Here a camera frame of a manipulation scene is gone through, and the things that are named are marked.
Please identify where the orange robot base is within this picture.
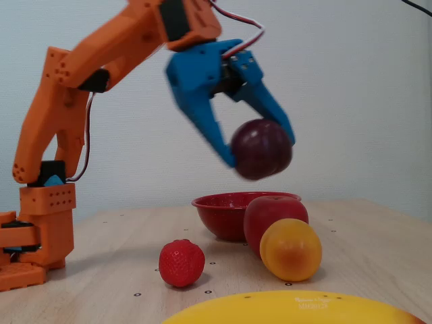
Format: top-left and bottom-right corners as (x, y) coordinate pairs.
(0, 182), (77, 293)

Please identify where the dark purple plum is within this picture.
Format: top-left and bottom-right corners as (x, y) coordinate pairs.
(229, 118), (294, 181)

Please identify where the red speckled bowl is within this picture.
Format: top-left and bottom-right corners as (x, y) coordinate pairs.
(190, 191), (302, 242)

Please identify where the orange apricot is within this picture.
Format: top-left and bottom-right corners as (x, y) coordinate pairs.
(259, 218), (323, 283)

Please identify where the red strawberry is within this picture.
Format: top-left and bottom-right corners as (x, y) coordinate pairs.
(158, 238), (206, 289)

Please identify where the yellow banana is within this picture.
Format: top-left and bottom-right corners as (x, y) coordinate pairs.
(161, 290), (429, 324)

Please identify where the arm servo cable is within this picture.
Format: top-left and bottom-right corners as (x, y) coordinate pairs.
(65, 90), (98, 184)

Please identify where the red apple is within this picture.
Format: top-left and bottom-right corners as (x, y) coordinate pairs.
(243, 195), (310, 260)

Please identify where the blue gripper with motor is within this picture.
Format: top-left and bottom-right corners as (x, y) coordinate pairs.
(165, 38), (296, 169)

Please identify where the gripper servo cable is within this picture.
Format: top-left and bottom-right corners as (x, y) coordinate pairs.
(208, 0), (267, 61)

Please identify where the black hanging cable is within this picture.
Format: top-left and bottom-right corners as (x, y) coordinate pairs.
(400, 0), (432, 17)

